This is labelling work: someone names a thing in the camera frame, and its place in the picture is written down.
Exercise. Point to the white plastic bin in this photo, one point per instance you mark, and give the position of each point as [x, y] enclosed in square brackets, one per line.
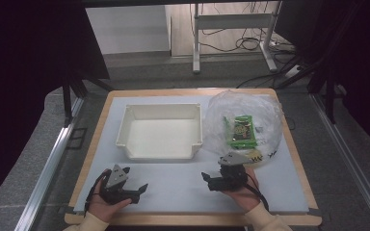
[160, 138]

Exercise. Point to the person's right hand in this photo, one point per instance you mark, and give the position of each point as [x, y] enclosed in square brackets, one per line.
[244, 197]

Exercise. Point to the black floor bracket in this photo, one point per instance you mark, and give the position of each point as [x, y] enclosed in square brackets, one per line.
[76, 138]

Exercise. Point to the person's left hand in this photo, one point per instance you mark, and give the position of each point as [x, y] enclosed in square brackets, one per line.
[104, 207]

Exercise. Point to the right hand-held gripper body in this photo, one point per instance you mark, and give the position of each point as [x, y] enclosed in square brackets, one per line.
[232, 174]

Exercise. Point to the white power strip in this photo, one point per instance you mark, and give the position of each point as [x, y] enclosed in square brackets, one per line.
[293, 71]

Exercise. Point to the black curtain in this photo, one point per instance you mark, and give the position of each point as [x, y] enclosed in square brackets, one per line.
[22, 64]
[353, 48]

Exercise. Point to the aluminium rail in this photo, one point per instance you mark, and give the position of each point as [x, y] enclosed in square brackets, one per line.
[350, 160]
[49, 160]

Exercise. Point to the green snack packet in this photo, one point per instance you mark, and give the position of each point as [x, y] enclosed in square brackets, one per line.
[242, 131]

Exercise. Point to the light grey table mat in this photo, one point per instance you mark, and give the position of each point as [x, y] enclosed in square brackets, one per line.
[173, 186]

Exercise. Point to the white metal desk frame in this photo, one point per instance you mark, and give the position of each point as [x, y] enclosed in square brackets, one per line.
[231, 20]

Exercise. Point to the black metal stand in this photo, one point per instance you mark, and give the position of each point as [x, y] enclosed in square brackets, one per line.
[329, 96]
[66, 102]

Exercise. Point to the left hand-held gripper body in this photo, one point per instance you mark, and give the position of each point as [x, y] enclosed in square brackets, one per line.
[115, 179]

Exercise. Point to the clear plastic bag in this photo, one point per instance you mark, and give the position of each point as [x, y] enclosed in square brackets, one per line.
[215, 125]

